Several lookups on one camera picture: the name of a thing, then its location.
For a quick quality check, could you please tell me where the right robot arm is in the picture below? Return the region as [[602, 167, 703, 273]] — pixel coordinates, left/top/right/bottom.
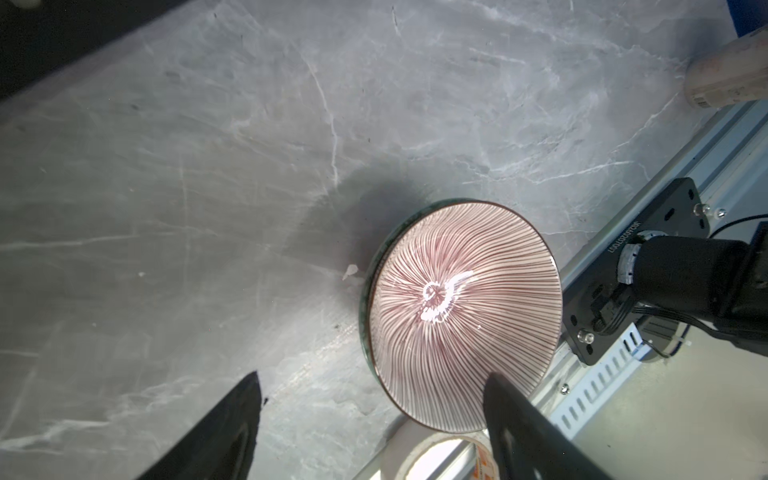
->
[[616, 215, 767, 356]]

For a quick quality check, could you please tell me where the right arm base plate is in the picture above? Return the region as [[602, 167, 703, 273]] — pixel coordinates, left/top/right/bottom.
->
[[563, 177, 709, 366]]

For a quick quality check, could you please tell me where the clear tape roll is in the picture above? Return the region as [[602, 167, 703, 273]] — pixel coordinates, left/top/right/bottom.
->
[[379, 420, 500, 479]]

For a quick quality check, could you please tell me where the black wire dish rack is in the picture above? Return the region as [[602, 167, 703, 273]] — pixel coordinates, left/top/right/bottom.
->
[[1, 0, 182, 100]]

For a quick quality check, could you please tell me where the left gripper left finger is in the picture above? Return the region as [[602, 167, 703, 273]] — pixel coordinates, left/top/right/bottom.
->
[[139, 371, 263, 480]]

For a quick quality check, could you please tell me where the pink striped bowl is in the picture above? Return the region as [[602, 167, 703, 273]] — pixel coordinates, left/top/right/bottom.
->
[[359, 198, 563, 434]]

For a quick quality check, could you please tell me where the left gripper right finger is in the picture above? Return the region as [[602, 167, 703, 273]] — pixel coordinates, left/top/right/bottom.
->
[[483, 372, 609, 479]]

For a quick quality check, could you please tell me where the white lidded cup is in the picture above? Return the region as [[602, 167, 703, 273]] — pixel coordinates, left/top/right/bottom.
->
[[684, 26, 767, 109]]

